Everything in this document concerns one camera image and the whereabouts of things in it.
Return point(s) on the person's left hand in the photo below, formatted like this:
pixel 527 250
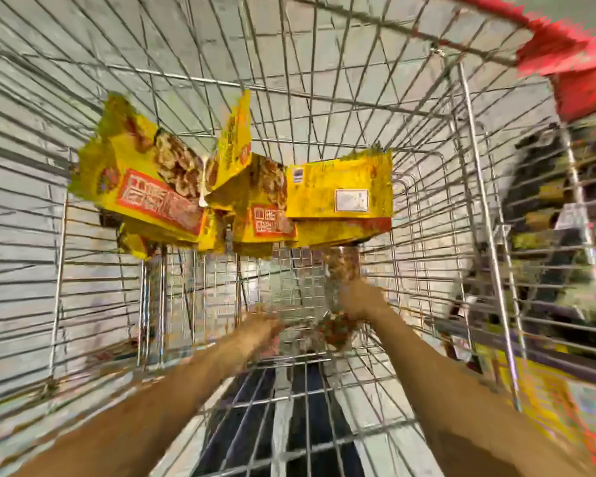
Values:
pixel 256 335

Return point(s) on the person's right hand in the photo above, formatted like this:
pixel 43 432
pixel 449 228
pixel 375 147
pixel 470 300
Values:
pixel 363 301

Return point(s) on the yellow nut bag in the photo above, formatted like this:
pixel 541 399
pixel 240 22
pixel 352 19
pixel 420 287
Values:
pixel 268 208
pixel 343 231
pixel 144 183
pixel 230 144
pixel 338 189
pixel 169 238

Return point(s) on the person's left forearm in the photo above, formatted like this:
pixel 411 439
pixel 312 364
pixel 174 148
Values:
pixel 139 422

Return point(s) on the person's right forearm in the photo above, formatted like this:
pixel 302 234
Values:
pixel 467 412

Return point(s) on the person's dark trousers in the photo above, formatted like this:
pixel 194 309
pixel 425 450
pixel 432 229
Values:
pixel 248 422

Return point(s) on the flat yellow box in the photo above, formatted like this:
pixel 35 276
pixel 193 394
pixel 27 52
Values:
pixel 546 402

